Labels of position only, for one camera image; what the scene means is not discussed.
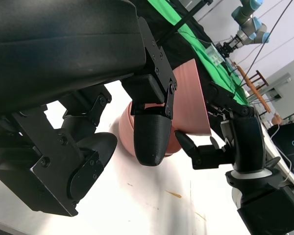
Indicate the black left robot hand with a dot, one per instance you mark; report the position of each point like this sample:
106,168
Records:
51,49

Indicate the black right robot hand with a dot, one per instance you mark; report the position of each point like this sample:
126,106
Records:
245,142

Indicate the pink plastic bowl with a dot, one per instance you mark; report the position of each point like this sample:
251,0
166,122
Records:
188,98
125,127

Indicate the grey blue-jointed robot arm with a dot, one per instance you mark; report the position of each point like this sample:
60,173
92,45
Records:
250,22

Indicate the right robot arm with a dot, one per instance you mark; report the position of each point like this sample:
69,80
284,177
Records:
250,181

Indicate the brown round object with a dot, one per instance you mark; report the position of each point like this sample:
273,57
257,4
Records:
276,119

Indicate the black laptop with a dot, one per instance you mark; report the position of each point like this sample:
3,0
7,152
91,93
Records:
289,144

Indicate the brown wooden chair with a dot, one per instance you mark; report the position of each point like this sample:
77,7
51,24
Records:
253,89

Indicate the grey metal cabinet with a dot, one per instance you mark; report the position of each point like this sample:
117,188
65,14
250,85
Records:
289,85

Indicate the clear plastic box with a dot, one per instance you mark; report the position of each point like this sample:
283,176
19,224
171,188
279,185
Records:
214,55

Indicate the black industrial gripper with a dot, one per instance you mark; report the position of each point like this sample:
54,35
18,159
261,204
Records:
226,47

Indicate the green cloth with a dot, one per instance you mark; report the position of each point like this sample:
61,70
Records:
166,11

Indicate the black metal rod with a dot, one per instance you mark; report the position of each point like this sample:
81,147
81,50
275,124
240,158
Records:
186,21

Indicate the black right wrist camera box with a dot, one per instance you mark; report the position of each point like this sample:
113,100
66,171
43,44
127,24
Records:
272,215

